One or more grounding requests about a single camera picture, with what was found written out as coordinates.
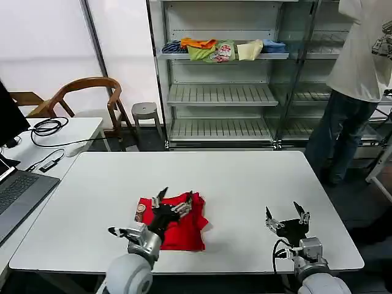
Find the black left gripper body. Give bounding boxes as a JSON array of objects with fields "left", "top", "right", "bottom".
[{"left": 148, "top": 204, "right": 180, "bottom": 236}]

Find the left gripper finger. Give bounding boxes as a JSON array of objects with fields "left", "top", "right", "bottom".
[
  {"left": 171, "top": 190, "right": 194, "bottom": 217},
  {"left": 151, "top": 186, "right": 169, "bottom": 209}
]

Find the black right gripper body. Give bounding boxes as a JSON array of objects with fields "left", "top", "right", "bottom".
[{"left": 276, "top": 217, "right": 308, "bottom": 246}]

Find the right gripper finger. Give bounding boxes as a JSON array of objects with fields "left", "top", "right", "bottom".
[
  {"left": 293, "top": 201, "right": 311, "bottom": 226},
  {"left": 265, "top": 206, "right": 284, "bottom": 235}
]

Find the red shirt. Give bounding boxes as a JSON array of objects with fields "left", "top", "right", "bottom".
[{"left": 134, "top": 192, "right": 209, "bottom": 252}]

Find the grey plastic stool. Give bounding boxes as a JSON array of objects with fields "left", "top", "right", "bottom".
[{"left": 131, "top": 102, "right": 165, "bottom": 140}]

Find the grey shelf rack with clothes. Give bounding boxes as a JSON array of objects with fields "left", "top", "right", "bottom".
[{"left": 146, "top": 0, "right": 307, "bottom": 151}]

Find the glass-sided metal shelf rack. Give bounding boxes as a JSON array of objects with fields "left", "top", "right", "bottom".
[{"left": 275, "top": 0, "right": 392, "bottom": 151}]

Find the grey laptop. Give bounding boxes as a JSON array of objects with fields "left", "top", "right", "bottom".
[{"left": 0, "top": 157, "right": 61, "bottom": 246}]

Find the curved-back wooden chair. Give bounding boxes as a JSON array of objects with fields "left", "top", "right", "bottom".
[{"left": 39, "top": 76, "right": 134, "bottom": 151}]

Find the person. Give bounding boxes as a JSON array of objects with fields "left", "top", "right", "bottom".
[{"left": 304, "top": 0, "right": 392, "bottom": 187}]

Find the flat wooden chair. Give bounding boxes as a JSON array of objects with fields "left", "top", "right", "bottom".
[{"left": 9, "top": 91, "right": 47, "bottom": 117}]

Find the black monitor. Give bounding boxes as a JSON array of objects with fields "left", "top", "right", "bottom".
[{"left": 0, "top": 78, "right": 31, "bottom": 148}]

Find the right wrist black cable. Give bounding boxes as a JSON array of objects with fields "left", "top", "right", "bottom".
[{"left": 271, "top": 238, "right": 297, "bottom": 275}]

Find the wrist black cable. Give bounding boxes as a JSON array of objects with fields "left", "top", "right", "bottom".
[
  {"left": 107, "top": 226, "right": 130, "bottom": 239},
  {"left": 271, "top": 238, "right": 297, "bottom": 275}
]

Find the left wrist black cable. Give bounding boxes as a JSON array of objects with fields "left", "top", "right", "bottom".
[{"left": 107, "top": 226, "right": 130, "bottom": 239}]

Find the white metal frame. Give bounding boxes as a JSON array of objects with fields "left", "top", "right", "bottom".
[{"left": 366, "top": 143, "right": 392, "bottom": 198}]

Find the black adapter with cable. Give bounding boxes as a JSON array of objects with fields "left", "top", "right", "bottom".
[{"left": 26, "top": 148, "right": 67, "bottom": 173}]

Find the coiled black cable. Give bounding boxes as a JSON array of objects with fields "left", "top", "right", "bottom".
[{"left": 30, "top": 116, "right": 107, "bottom": 148}]

